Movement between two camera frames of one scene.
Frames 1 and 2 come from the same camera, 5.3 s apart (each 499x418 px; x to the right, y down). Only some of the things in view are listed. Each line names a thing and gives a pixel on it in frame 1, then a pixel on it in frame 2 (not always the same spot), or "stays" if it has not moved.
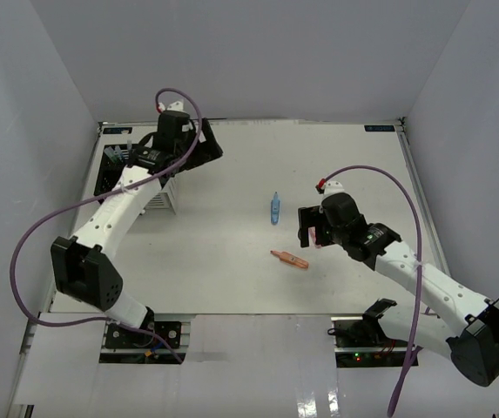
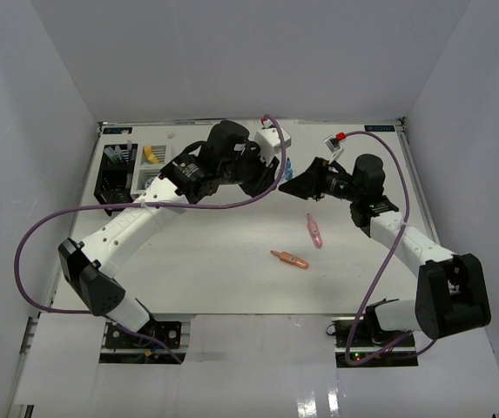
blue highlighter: x=275 y=209 to x=288 y=170
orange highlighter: x=287 y=257 stays
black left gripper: x=206 y=150 to x=266 y=175
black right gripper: x=312 y=217 to x=312 y=183
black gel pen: x=111 y=153 stays
